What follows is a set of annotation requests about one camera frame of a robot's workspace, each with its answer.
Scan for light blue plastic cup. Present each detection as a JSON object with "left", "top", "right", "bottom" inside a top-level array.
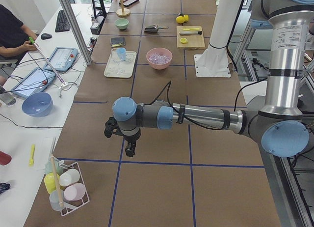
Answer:
[{"left": 116, "top": 48, "right": 126, "bottom": 61}]

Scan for folded grey cloth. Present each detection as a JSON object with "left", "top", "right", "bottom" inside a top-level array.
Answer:
[{"left": 110, "top": 36, "right": 126, "bottom": 48}]

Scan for wooden cutting board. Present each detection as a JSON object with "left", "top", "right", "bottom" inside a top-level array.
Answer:
[{"left": 177, "top": 26, "right": 205, "bottom": 49}]

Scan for yellow plastic knife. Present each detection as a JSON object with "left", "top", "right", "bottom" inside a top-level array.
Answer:
[{"left": 181, "top": 28, "right": 200, "bottom": 31}]

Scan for yellow lemon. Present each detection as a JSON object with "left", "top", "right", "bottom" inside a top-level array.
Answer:
[{"left": 176, "top": 14, "right": 189, "bottom": 24}]

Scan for yellow plastic spoon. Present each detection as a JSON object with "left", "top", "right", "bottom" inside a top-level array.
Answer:
[{"left": 28, "top": 144, "right": 36, "bottom": 167}]

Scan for seated person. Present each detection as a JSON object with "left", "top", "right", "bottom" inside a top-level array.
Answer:
[{"left": 0, "top": 4, "right": 39, "bottom": 86}]

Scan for wooden stand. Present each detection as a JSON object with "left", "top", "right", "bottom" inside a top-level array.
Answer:
[{"left": 116, "top": 0, "right": 131, "bottom": 18}]

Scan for metal tube tool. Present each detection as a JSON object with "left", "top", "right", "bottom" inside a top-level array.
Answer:
[{"left": 179, "top": 31, "right": 202, "bottom": 36}]

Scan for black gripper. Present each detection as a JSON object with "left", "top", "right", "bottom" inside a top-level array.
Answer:
[{"left": 105, "top": 117, "right": 141, "bottom": 157}]

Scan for black computer mouse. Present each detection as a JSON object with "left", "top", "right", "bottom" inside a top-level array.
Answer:
[{"left": 40, "top": 33, "right": 52, "bottom": 40}]

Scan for red object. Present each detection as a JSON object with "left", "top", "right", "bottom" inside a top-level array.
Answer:
[{"left": 0, "top": 151, "right": 12, "bottom": 166}]

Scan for metal ice scoop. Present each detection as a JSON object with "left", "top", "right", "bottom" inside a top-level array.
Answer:
[{"left": 144, "top": 25, "right": 169, "bottom": 33}]

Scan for black keyboard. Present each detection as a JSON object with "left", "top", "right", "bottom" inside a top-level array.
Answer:
[{"left": 55, "top": 10, "right": 70, "bottom": 32}]

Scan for dark tray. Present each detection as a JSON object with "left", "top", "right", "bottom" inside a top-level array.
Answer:
[{"left": 122, "top": 0, "right": 139, "bottom": 7}]

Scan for yellow cup in rack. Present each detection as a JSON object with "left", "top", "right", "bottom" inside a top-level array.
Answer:
[{"left": 44, "top": 172, "right": 56, "bottom": 194}]

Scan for green ceramic bowl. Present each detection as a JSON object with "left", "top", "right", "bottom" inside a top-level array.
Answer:
[{"left": 114, "top": 18, "right": 129, "bottom": 30}]

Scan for white cup in rack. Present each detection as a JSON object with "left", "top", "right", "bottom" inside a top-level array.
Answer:
[{"left": 59, "top": 169, "right": 80, "bottom": 187}]

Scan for large blue bowl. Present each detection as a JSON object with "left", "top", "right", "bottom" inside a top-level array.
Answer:
[{"left": 22, "top": 92, "right": 53, "bottom": 117}]

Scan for clear wine glass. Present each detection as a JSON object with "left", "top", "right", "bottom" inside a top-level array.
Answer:
[{"left": 111, "top": 48, "right": 123, "bottom": 75}]

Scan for teach pendant tablet far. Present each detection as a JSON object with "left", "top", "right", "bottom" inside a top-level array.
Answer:
[{"left": 49, "top": 47, "right": 78, "bottom": 72}]

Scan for pink cup in rack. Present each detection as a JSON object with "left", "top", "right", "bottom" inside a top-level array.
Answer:
[{"left": 64, "top": 183, "right": 86, "bottom": 201}]

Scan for pink bowl with ice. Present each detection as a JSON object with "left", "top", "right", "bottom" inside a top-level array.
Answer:
[{"left": 146, "top": 48, "right": 173, "bottom": 70}]

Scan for teach pendant tablet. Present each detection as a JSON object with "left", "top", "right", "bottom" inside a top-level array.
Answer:
[
  {"left": 10, "top": 67, "right": 56, "bottom": 98},
  {"left": 49, "top": 47, "right": 78, "bottom": 72}
]

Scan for aluminium frame post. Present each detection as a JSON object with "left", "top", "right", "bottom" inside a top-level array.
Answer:
[{"left": 59, "top": 0, "right": 92, "bottom": 66}]

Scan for white wire cup rack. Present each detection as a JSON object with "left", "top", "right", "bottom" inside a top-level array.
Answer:
[{"left": 49, "top": 156, "right": 90, "bottom": 217}]

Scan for teach pendant tablet near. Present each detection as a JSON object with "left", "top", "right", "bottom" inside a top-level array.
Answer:
[{"left": 10, "top": 67, "right": 56, "bottom": 98}]

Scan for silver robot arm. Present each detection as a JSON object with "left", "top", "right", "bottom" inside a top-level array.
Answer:
[{"left": 104, "top": 0, "right": 314, "bottom": 157}]

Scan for cream serving tray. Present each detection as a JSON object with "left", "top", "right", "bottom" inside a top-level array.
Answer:
[{"left": 104, "top": 51, "right": 137, "bottom": 79}]

